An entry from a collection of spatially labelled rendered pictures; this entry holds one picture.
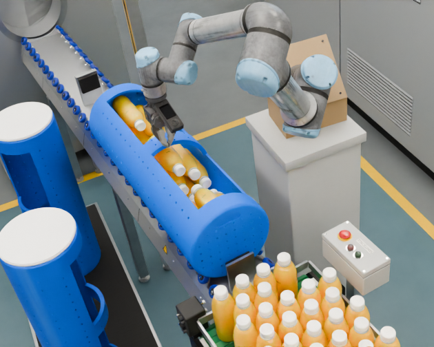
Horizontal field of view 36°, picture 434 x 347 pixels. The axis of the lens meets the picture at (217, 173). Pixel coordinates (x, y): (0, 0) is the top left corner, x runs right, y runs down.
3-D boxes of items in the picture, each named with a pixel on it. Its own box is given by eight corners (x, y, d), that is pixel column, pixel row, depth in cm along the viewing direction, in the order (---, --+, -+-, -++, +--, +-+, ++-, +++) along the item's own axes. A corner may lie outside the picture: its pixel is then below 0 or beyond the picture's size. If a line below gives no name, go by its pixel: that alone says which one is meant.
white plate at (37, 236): (18, 278, 215) (19, 280, 216) (90, 233, 227) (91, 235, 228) (-18, 236, 232) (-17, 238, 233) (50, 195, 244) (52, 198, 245)
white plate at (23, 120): (1, 102, 298) (2, 104, 299) (-23, 140, 278) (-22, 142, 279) (60, 100, 294) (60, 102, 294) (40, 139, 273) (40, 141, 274)
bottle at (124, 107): (131, 102, 267) (151, 123, 253) (119, 114, 266) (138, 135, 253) (121, 91, 262) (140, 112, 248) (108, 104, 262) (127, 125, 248)
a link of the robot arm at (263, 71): (333, 102, 216) (284, 28, 167) (321, 145, 213) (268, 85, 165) (298, 96, 221) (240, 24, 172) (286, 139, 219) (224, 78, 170)
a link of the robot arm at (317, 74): (331, 68, 221) (344, 57, 208) (321, 107, 219) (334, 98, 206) (297, 57, 220) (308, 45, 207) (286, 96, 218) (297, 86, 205)
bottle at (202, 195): (222, 237, 207) (193, 204, 220) (240, 224, 207) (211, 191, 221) (213, 225, 202) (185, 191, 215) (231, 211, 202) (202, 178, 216)
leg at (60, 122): (82, 175, 419) (54, 91, 379) (85, 180, 415) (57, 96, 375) (73, 179, 417) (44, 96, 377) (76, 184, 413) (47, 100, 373)
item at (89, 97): (102, 96, 312) (94, 67, 302) (105, 100, 310) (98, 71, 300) (83, 104, 309) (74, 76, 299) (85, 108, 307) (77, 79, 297)
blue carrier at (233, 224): (159, 130, 283) (147, 72, 265) (273, 254, 221) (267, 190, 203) (98, 155, 274) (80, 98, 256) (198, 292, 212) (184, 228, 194)
